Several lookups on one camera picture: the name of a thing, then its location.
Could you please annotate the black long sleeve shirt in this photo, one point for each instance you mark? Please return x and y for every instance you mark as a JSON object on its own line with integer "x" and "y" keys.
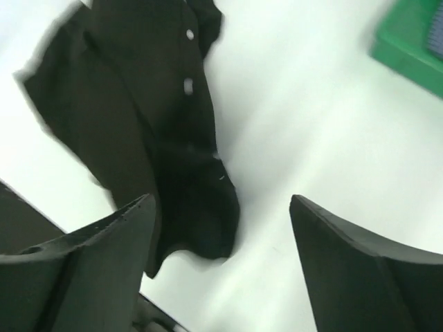
{"x": 122, "y": 85}

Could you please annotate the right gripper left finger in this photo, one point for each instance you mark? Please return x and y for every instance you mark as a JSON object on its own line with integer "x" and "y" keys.
{"x": 87, "y": 280}

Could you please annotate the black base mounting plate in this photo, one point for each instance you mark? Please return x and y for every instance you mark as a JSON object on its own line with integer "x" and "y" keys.
{"x": 22, "y": 226}

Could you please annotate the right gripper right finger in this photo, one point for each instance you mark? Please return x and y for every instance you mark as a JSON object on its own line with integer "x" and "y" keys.
{"x": 358, "y": 280}

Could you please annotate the green plastic bin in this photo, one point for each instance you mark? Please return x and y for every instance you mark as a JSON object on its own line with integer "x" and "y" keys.
{"x": 402, "y": 43}

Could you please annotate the blue checkered shirt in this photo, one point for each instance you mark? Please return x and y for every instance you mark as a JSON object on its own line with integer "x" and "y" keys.
{"x": 434, "y": 41}

